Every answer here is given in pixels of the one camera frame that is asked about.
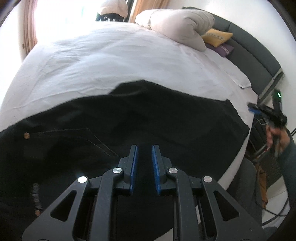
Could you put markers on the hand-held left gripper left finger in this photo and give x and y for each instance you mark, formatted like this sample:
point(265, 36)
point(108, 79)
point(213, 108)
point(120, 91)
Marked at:
point(133, 169)

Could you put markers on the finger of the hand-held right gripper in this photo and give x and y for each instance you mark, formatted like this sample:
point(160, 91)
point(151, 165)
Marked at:
point(254, 108)

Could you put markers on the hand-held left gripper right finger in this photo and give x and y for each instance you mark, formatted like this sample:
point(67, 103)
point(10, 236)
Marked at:
point(156, 169)

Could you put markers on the black denim pants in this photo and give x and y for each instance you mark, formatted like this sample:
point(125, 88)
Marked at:
point(161, 115)

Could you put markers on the person's right forearm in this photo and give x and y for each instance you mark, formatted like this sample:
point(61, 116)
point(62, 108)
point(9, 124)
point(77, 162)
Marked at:
point(289, 171)

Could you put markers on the person's right hand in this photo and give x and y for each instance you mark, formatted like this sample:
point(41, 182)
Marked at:
point(276, 136)

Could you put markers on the grey upholstered headboard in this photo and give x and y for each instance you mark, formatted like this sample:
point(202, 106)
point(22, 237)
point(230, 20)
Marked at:
point(252, 53)

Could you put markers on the purple pillow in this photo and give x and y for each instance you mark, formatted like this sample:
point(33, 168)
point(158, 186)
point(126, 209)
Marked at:
point(223, 49)

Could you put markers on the yellow pillow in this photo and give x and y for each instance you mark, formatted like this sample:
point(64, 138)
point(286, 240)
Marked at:
point(217, 37)

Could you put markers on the person's grey trouser leg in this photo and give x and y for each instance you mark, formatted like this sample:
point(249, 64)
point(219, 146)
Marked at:
point(245, 190)

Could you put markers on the bed with white sheet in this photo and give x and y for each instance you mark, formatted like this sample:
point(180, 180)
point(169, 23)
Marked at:
point(104, 58)

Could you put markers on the rolled cream duvet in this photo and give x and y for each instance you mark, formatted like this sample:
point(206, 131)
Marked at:
point(175, 23)

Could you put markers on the beige curtain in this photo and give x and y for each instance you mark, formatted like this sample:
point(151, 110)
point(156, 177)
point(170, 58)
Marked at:
point(148, 9)
point(31, 25)

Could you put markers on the black chair under jacket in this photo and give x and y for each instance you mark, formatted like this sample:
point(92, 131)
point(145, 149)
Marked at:
point(108, 18)

